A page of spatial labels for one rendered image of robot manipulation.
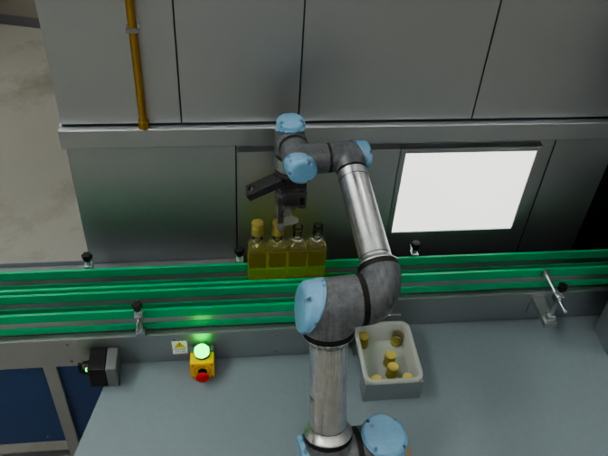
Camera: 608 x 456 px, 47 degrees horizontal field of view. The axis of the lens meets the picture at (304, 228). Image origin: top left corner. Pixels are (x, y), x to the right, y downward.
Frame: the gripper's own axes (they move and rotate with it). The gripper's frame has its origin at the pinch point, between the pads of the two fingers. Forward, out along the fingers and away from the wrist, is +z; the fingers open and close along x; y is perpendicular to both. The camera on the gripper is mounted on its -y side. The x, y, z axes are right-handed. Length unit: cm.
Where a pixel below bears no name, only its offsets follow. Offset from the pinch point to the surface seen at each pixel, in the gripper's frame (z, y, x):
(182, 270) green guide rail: 20.2, -28.2, 2.8
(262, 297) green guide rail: 23.8, -4.2, -6.1
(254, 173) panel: -9.2, -6.2, 11.9
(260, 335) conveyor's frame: 29.9, -5.4, -15.7
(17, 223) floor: 116, -123, 135
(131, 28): -53, -36, 12
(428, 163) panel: -11.3, 45.0, 12.8
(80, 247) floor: 116, -88, 116
